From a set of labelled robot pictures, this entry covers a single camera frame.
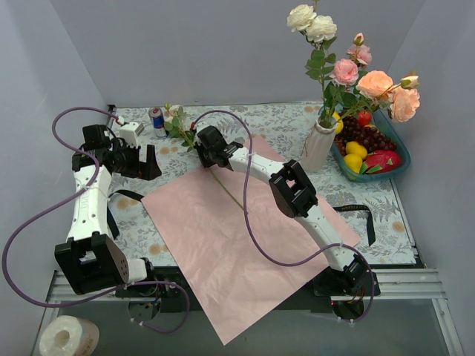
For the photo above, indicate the yellow lemon lower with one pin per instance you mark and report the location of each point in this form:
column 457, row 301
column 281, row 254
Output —
column 354, row 162

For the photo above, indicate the white ribbed ceramic vase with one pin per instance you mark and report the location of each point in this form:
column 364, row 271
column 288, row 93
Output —
column 317, row 146

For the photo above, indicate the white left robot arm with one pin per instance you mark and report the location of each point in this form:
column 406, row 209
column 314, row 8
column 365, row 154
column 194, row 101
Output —
column 90, row 258

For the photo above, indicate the pink rose stem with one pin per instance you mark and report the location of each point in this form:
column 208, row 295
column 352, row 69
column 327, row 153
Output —
column 338, row 78

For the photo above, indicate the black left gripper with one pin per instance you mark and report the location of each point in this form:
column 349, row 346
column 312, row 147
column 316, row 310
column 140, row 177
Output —
column 139, row 162

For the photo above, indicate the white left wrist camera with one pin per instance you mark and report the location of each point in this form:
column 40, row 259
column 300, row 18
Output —
column 130, row 132

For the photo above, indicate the yellow lemon upper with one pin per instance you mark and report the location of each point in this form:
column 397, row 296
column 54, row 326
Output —
column 355, row 148

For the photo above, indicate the white rose stem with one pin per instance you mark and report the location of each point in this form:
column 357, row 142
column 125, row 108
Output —
column 319, row 31

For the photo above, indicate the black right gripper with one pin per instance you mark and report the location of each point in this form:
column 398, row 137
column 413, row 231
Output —
column 204, row 149

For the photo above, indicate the red bull drink can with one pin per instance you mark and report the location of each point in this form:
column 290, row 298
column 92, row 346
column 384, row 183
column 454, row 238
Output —
column 158, row 122

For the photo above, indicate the pink dragon fruit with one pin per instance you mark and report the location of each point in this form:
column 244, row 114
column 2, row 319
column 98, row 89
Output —
column 380, row 161

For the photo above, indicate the red apple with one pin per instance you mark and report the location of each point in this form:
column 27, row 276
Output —
column 364, row 118

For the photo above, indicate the yellow pepper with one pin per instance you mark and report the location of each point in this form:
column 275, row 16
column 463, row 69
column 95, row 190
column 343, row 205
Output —
column 337, row 122

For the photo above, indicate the white toilet paper roll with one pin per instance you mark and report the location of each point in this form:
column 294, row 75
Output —
column 69, row 336

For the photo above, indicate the yellow lemon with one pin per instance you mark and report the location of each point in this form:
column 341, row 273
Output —
column 354, row 162
column 355, row 148

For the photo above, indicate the peach bud stem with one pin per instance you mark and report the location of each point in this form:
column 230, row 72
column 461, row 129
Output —
column 376, row 90

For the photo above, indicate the floral patterned table mat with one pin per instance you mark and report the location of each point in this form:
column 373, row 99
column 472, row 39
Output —
column 284, row 126

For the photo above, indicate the teal plastic fruit tray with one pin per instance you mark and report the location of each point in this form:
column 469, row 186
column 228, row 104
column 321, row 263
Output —
column 383, row 124

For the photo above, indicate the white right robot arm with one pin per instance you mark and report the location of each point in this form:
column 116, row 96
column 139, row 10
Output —
column 295, row 197

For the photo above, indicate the dark purple grape bunch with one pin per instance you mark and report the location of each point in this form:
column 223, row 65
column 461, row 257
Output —
column 369, row 136

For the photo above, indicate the pink wrapping paper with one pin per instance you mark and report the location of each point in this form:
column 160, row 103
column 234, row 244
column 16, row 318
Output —
column 200, row 218

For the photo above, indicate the cream bud stem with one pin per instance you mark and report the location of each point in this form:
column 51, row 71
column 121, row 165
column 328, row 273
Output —
column 177, row 127

